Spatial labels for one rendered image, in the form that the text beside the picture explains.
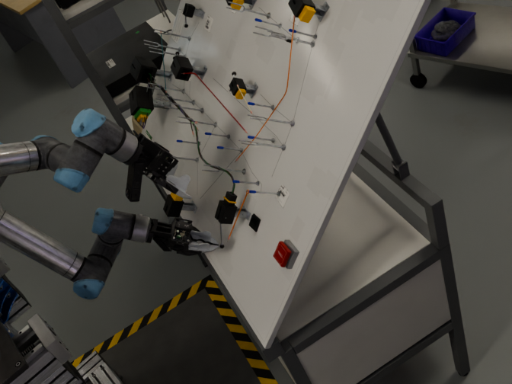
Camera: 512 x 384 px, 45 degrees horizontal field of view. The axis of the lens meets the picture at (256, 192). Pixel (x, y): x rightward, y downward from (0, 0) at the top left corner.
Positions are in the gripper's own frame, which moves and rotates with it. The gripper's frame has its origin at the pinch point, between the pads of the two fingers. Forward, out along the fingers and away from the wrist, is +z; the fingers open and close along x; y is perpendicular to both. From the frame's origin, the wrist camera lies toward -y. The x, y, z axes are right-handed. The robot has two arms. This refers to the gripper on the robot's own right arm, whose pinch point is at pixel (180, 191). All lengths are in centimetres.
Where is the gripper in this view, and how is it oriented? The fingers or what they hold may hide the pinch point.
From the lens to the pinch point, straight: 170.5
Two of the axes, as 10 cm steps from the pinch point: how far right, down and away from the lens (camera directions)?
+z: 6.4, 4.4, 6.3
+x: -4.7, -4.3, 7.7
